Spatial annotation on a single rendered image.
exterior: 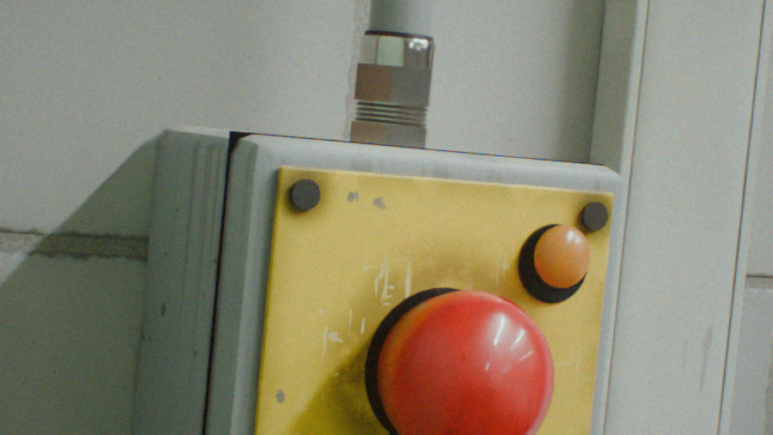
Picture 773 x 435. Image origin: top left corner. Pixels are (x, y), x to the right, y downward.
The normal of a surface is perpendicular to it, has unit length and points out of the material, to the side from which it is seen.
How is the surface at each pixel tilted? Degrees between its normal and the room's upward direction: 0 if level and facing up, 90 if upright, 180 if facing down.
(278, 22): 90
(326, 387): 90
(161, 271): 90
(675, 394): 90
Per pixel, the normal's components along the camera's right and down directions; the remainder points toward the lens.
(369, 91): -0.56, -0.01
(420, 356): -0.10, -0.18
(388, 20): -0.33, 0.02
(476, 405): 0.34, 0.16
